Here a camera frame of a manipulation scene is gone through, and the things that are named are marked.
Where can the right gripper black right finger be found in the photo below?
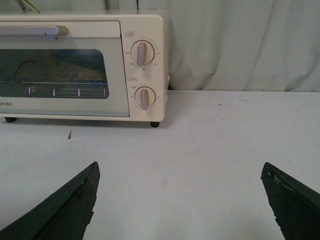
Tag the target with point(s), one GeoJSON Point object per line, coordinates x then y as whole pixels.
{"type": "Point", "coordinates": [296, 207]}

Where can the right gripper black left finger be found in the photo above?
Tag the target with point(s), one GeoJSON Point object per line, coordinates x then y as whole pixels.
{"type": "Point", "coordinates": [64, 215]}

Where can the glass oven door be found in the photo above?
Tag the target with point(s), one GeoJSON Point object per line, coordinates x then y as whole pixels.
{"type": "Point", "coordinates": [91, 52]}

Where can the beige oven door handle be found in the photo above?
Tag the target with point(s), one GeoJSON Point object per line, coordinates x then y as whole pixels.
{"type": "Point", "coordinates": [51, 31]}

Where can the cream toaster oven body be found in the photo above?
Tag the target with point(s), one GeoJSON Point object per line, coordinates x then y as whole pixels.
{"type": "Point", "coordinates": [135, 25]}

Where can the lower timer knob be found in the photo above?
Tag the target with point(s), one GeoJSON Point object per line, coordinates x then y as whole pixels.
{"type": "Point", "coordinates": [145, 97]}

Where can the upper temperature knob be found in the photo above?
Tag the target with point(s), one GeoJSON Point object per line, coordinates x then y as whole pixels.
{"type": "Point", "coordinates": [142, 53]}

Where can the white curtain backdrop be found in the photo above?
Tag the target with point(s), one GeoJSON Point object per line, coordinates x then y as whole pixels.
{"type": "Point", "coordinates": [232, 45]}

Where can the wire oven rack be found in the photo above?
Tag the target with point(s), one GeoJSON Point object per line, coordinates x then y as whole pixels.
{"type": "Point", "coordinates": [91, 90]}

